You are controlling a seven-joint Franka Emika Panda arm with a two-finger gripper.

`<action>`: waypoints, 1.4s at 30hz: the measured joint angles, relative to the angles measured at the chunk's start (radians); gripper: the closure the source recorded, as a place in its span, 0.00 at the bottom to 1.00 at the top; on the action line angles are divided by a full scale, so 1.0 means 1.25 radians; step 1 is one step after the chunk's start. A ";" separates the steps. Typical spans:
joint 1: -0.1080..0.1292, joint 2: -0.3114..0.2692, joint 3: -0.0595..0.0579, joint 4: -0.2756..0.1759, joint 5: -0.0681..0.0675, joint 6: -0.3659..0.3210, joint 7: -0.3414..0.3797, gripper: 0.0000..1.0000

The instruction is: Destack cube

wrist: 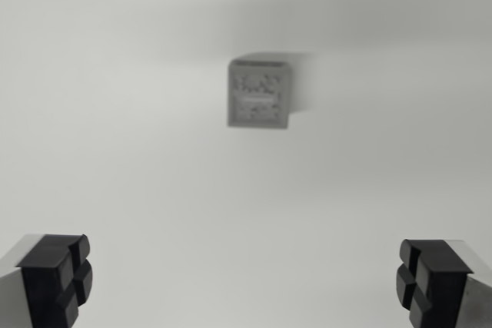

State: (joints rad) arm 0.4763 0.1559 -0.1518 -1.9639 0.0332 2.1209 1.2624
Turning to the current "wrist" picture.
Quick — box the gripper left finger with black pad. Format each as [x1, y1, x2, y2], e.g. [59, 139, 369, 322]
[0, 233, 94, 328]

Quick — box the grey embossed cube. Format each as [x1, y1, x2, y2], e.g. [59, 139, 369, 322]
[226, 58, 295, 130]

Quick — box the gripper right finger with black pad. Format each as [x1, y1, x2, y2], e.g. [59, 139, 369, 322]
[395, 238, 492, 328]

